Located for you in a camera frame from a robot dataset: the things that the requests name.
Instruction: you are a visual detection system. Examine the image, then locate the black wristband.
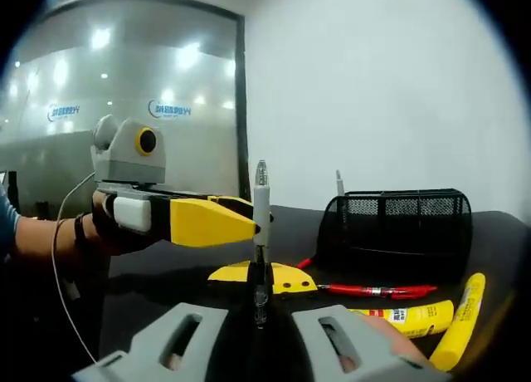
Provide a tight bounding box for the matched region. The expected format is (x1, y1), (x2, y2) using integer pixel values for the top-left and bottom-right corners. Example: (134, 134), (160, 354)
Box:
(73, 213), (88, 246)

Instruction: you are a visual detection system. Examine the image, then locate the person's left hand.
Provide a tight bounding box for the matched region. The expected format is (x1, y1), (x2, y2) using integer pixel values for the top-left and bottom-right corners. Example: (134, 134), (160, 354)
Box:
(85, 189), (178, 257)

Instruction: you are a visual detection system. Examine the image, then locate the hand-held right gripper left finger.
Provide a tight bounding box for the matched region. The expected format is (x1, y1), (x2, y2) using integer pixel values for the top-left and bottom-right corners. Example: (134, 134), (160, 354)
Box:
(71, 259), (261, 382)

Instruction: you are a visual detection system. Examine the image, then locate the yellow glue stick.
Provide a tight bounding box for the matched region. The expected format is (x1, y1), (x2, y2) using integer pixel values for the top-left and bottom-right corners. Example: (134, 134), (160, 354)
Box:
(350, 299), (455, 340)
(429, 272), (486, 373)

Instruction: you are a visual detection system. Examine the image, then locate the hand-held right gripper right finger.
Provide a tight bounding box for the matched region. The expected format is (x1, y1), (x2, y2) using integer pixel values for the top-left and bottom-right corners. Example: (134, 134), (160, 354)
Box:
(265, 262), (452, 382)

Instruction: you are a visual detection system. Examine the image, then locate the white cable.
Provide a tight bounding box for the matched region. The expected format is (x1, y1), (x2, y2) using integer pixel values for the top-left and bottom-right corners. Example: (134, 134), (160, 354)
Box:
(51, 170), (100, 366)

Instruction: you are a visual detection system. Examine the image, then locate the person's right hand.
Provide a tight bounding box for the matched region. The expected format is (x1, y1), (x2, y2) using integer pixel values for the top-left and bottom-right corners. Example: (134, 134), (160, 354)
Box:
(363, 314), (435, 366)

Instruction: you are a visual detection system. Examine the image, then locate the black mesh holder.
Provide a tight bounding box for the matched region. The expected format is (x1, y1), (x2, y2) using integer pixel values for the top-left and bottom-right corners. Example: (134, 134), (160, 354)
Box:
(317, 187), (474, 282)

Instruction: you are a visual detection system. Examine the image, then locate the black partition frame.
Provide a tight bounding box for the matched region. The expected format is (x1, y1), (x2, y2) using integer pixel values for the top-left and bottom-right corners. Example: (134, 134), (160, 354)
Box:
(53, 0), (252, 203)

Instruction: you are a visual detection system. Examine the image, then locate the black tablecloth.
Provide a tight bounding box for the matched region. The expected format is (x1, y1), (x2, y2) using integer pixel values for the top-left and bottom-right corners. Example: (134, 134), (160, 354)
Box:
(99, 205), (528, 382)

